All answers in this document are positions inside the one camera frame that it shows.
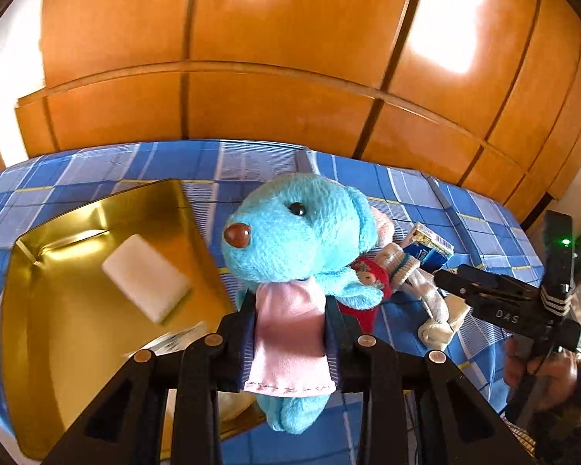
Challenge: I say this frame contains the red santa doll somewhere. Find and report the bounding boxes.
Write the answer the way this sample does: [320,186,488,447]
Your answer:
[338,256,392,334]

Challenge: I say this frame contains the white beige cloth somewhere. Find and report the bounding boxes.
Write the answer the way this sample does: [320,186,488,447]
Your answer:
[375,243,471,351]

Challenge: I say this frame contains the blue tissue pack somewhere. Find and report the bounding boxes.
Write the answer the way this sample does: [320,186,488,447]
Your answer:
[402,222,454,273]

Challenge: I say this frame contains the blue plush bear toy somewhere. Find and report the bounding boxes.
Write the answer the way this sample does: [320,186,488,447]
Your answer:
[221,173,378,434]

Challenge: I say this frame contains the right hand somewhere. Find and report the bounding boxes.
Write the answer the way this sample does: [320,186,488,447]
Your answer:
[503,336,578,412]

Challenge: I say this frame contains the wooden wardrobe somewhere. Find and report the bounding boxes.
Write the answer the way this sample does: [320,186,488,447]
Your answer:
[0,0,581,229]

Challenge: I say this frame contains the blue plaid bedsheet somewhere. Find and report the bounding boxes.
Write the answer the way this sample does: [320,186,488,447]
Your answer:
[0,141,543,464]

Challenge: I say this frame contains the gold tin box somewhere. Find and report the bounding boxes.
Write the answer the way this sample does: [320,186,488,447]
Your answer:
[1,179,234,460]

